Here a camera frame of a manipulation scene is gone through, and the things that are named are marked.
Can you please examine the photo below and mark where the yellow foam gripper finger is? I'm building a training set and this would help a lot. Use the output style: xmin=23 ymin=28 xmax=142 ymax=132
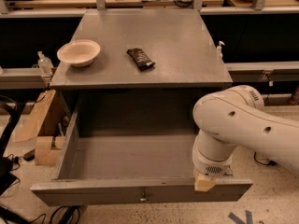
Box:
xmin=194 ymin=173 xmax=217 ymax=192

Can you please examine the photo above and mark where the grey top drawer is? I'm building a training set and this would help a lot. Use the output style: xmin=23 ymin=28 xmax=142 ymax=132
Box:
xmin=32 ymin=97 xmax=252 ymax=206

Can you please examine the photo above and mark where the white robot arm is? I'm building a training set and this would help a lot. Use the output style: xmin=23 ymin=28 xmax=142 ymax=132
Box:
xmin=192 ymin=85 xmax=299 ymax=191

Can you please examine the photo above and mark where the grey drawer cabinet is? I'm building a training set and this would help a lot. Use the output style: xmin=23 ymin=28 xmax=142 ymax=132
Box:
xmin=50 ymin=8 xmax=234 ymax=135

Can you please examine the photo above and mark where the blue floor tape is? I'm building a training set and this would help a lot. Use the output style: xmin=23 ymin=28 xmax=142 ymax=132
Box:
xmin=227 ymin=209 xmax=254 ymax=224

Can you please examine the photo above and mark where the white pump bottle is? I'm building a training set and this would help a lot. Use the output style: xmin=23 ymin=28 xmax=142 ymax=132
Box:
xmin=216 ymin=41 xmax=225 ymax=58

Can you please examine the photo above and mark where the black snack packet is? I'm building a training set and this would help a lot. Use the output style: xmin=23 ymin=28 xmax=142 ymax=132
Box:
xmin=127 ymin=48 xmax=156 ymax=71

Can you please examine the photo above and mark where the black power strip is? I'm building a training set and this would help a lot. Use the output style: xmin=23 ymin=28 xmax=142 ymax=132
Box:
xmin=58 ymin=206 xmax=80 ymax=224

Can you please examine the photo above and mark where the cardboard box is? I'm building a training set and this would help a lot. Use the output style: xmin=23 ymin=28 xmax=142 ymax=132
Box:
xmin=15 ymin=90 xmax=66 ymax=166

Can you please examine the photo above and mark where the white bowl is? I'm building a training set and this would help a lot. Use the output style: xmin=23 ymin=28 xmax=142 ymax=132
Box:
xmin=57 ymin=39 xmax=101 ymax=67

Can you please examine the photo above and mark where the black chair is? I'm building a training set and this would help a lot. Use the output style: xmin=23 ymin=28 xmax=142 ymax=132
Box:
xmin=0 ymin=95 xmax=22 ymax=224

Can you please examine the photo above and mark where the clear sanitizer bottle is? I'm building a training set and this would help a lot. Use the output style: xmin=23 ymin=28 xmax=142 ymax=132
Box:
xmin=37 ymin=51 xmax=54 ymax=77

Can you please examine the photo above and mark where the black cable with adapter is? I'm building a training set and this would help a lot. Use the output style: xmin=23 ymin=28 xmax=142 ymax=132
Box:
xmin=253 ymin=152 xmax=278 ymax=167

